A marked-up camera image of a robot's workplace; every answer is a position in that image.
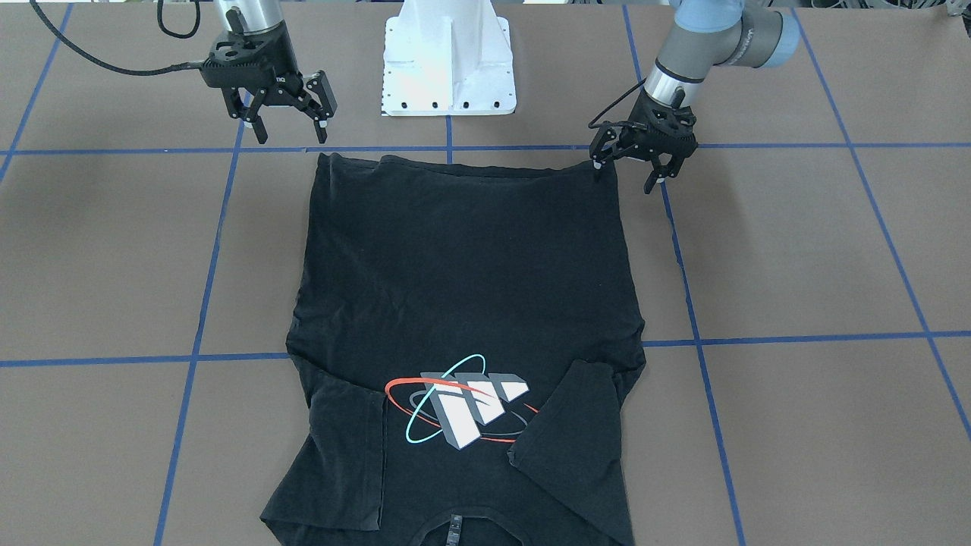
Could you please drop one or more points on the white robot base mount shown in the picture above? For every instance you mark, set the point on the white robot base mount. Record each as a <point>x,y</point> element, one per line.
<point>448,58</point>

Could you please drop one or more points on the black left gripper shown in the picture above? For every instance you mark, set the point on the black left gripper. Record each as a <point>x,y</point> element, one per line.
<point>636,130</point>

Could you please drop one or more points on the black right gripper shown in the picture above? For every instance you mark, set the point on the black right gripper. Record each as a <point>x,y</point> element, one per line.
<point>284,73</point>

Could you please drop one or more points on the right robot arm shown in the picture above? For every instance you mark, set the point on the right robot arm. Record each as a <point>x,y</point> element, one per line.
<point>248,17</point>

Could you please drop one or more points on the black graphic t-shirt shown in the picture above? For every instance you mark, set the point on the black graphic t-shirt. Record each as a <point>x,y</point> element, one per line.
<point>465,337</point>

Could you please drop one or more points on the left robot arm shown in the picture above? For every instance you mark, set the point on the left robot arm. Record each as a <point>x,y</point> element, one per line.
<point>703,35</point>

